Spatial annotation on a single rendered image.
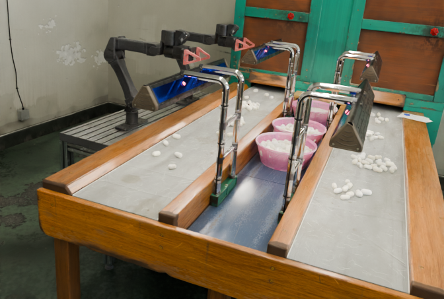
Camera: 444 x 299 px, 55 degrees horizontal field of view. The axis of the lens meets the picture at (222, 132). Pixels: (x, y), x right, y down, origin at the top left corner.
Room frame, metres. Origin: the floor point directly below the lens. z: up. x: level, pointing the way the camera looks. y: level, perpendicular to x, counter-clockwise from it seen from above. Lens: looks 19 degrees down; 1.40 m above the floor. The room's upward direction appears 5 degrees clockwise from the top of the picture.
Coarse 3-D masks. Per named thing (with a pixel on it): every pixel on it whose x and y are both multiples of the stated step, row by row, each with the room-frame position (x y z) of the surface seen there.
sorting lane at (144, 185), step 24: (264, 96) 2.68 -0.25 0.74; (216, 120) 2.08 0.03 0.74; (168, 144) 1.69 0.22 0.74; (192, 144) 1.72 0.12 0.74; (216, 144) 1.74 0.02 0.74; (120, 168) 1.41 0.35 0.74; (144, 168) 1.43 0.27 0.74; (168, 168) 1.45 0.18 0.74; (192, 168) 1.47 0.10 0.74; (96, 192) 1.22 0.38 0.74; (120, 192) 1.23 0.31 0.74; (144, 192) 1.25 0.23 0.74; (168, 192) 1.26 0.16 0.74; (144, 216) 1.10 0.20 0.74
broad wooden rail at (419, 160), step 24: (408, 120) 2.32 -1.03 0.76; (408, 144) 1.90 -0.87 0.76; (408, 168) 1.60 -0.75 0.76; (432, 168) 1.62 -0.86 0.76; (408, 192) 1.37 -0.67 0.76; (432, 192) 1.39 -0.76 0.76; (408, 216) 1.20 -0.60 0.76; (432, 216) 1.21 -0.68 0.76; (408, 240) 1.07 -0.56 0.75; (432, 240) 1.06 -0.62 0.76; (408, 264) 0.97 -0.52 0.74; (432, 264) 0.95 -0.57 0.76; (432, 288) 0.85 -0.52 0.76
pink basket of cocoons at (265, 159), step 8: (272, 136) 1.88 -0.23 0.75; (288, 136) 1.89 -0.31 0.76; (312, 144) 1.80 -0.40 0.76; (264, 152) 1.69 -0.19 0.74; (272, 152) 1.66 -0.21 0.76; (280, 152) 1.64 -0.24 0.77; (312, 152) 1.68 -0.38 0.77; (264, 160) 1.70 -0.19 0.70; (272, 160) 1.67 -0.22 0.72; (280, 160) 1.65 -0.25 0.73; (304, 160) 1.67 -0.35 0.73; (272, 168) 1.68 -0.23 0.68; (280, 168) 1.66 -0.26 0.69; (304, 168) 1.71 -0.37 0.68
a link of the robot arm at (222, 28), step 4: (220, 24) 2.56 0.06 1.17; (224, 24) 2.56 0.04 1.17; (216, 28) 2.57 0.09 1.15; (220, 28) 2.56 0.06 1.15; (224, 28) 2.55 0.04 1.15; (216, 32) 2.57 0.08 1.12; (220, 32) 2.55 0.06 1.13; (224, 32) 2.55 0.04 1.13; (216, 36) 2.57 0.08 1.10; (208, 40) 2.57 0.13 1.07; (212, 40) 2.56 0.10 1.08; (216, 40) 2.58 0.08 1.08
